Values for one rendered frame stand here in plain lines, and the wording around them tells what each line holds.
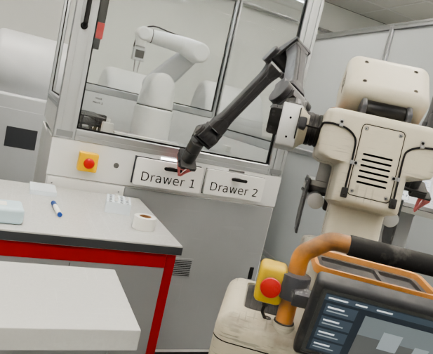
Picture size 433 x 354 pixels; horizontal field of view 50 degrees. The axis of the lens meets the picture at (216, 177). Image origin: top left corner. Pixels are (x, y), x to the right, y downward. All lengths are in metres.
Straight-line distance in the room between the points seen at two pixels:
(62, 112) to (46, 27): 3.25
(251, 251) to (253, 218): 0.16
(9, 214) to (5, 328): 0.54
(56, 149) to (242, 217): 0.86
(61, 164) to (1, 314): 1.07
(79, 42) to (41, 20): 3.23
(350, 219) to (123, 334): 0.63
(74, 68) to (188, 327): 1.24
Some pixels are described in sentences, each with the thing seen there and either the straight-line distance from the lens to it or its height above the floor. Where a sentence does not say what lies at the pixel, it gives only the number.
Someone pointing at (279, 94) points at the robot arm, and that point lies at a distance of 1.32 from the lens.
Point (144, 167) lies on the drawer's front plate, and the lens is 1.87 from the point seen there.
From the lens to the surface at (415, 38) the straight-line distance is 3.41.
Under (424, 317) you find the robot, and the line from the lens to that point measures 0.80.
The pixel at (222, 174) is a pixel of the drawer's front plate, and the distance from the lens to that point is 2.00.
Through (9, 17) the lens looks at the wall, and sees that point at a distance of 5.06.
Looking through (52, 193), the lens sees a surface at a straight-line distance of 1.68.
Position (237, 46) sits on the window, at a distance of 2.03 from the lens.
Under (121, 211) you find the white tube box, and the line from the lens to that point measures 1.59.
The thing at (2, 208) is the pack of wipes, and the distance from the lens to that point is 1.31.
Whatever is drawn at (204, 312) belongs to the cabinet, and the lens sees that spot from 2.22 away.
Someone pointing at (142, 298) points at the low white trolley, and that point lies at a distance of 1.42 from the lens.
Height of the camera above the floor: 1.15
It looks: 7 degrees down
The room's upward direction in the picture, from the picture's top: 13 degrees clockwise
